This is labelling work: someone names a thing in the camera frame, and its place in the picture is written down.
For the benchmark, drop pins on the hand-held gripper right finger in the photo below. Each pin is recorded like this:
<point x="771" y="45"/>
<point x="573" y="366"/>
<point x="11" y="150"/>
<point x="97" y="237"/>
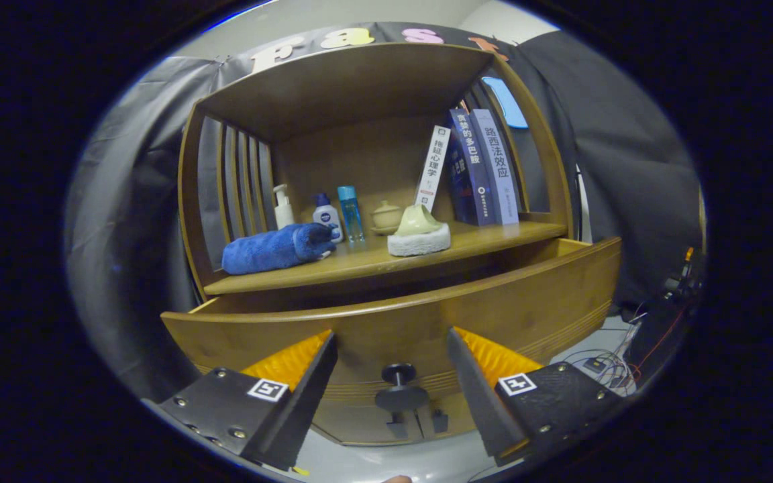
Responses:
<point x="474" y="396"/>

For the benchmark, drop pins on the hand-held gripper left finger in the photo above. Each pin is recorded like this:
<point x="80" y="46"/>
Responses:
<point x="313" y="396"/>

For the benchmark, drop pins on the black round drawer knob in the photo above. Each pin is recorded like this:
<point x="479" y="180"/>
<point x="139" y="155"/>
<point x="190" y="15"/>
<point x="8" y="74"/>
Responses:
<point x="400" y="389"/>

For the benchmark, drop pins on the wooden drawer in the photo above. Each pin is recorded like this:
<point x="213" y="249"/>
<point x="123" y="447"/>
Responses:
<point x="400" y="329"/>

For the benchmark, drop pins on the wooden cabinet door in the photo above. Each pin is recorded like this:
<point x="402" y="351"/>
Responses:
<point x="359" y="422"/>
<point x="457" y="419"/>

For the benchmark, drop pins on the wooden countertop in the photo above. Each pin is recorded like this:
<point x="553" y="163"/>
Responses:
<point x="359" y="258"/>

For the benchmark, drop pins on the wooden cabinet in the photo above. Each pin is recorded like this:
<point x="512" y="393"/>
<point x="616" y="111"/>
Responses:
<point x="346" y="80"/>

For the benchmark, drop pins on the black power adapter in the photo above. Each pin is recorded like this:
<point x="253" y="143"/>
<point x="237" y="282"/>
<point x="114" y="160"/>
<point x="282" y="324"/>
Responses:
<point x="594" y="365"/>

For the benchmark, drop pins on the blue folded towel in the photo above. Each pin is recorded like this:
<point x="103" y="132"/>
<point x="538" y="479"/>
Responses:
<point x="272" y="248"/>

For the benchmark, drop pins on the white bottle with blue cap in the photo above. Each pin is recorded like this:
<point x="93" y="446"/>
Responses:
<point x="327" y="216"/>

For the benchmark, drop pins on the clear blue bottle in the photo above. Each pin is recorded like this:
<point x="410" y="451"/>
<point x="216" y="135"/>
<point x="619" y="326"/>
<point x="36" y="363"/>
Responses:
<point x="350" y="215"/>

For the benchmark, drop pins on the white pump bottle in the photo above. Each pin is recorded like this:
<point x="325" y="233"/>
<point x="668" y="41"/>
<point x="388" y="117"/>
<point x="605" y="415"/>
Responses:
<point x="283" y="211"/>

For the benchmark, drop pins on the beige lidded teacup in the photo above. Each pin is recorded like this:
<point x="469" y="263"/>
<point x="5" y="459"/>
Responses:
<point x="386" y="218"/>

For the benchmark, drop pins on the black device with orange part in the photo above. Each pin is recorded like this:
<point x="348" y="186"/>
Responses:
<point x="661" y="335"/>

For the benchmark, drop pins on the dark blue book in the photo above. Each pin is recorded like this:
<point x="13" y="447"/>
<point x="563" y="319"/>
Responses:
<point x="467" y="168"/>

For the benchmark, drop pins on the pale lavender book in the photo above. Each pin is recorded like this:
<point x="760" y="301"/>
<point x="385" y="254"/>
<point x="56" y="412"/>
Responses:
<point x="497" y="168"/>

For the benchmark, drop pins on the white book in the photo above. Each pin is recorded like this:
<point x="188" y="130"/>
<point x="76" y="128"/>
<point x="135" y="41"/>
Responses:
<point x="433" y="168"/>

